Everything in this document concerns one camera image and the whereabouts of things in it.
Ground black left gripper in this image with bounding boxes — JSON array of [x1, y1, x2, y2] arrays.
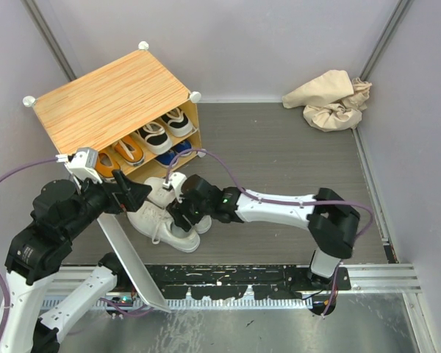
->
[[64, 166, 152, 238]]

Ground orange sneaker one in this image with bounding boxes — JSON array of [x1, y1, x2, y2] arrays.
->
[[112, 135, 145, 166], [95, 151, 121, 182]]

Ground blue sneaker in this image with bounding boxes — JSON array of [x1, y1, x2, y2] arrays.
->
[[154, 149, 178, 168]]

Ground blue sneaker one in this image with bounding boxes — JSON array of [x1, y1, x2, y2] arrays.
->
[[173, 140, 193, 157]]

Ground black white sneaker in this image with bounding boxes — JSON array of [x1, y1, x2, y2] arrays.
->
[[161, 107, 193, 138], [136, 121, 173, 155]]

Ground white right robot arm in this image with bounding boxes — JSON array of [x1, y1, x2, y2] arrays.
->
[[162, 173, 360, 290]]

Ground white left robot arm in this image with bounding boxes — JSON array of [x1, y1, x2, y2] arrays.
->
[[0, 171, 151, 352]]

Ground wooden shoe cabinet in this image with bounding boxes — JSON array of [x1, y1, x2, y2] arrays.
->
[[23, 41, 201, 182]]

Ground beige cloth bag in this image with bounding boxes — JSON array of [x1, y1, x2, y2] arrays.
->
[[282, 70, 373, 132]]

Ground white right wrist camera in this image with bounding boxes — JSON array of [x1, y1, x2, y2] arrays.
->
[[162, 172, 187, 203]]

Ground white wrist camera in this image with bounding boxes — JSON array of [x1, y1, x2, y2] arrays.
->
[[56, 147, 103, 185], [162, 172, 187, 203]]

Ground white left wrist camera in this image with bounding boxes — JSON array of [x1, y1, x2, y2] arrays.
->
[[56, 147, 103, 185]]

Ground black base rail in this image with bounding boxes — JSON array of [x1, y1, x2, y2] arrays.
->
[[43, 253, 354, 317]]

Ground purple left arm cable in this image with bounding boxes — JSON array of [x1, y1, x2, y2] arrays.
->
[[0, 156, 60, 350]]

